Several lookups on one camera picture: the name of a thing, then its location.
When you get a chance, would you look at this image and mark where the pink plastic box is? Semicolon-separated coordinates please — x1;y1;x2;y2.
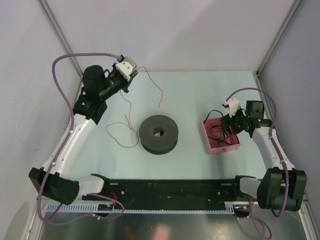
200;118;241;155

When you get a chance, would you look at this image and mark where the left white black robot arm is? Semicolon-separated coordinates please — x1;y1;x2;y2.
28;60;138;205

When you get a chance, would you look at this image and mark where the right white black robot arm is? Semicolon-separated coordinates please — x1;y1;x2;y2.
220;98;307;216

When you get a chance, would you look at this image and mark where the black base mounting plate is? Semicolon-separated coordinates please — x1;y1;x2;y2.
82;178;249;214

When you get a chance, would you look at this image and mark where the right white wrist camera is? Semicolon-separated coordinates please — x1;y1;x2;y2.
222;97;241;118

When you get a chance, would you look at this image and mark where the black wire in box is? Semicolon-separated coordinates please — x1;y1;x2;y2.
205;109;238;146

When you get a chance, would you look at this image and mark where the black cable spool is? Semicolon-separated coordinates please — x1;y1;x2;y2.
138;115;179;155

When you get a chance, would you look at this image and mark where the grey slotted cable duct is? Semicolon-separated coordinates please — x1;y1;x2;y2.
41;201;237;214

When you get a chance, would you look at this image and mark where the left aluminium frame post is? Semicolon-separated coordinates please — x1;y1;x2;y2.
36;0;83;77

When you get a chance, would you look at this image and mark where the aluminium frame post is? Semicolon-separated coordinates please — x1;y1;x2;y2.
256;0;305;77
36;0;83;77

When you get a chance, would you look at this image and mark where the right aluminium frame post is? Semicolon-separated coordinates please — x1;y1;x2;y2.
256;0;305;77

